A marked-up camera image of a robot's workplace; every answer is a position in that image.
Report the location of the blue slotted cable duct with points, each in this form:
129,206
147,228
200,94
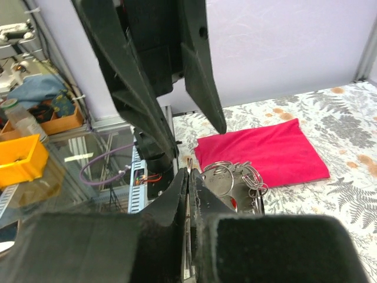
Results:
137,197

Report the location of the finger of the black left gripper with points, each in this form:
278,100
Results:
197,66
137,104

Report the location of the red tag key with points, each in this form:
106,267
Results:
234,203

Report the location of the blue cloth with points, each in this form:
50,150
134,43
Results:
36,89

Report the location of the clear plastic bottle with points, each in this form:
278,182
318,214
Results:
22,120

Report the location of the yellow plastic bin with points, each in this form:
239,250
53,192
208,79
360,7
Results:
22,160

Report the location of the pink folded cloth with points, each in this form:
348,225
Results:
281,153

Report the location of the wooden tray box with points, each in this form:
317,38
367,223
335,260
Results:
54,126

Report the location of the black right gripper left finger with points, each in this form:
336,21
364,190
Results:
103,247

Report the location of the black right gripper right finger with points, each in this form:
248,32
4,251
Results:
268,248

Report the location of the aluminium frame posts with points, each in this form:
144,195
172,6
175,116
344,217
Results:
368,57

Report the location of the floral tablecloth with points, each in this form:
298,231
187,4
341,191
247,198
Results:
340,123

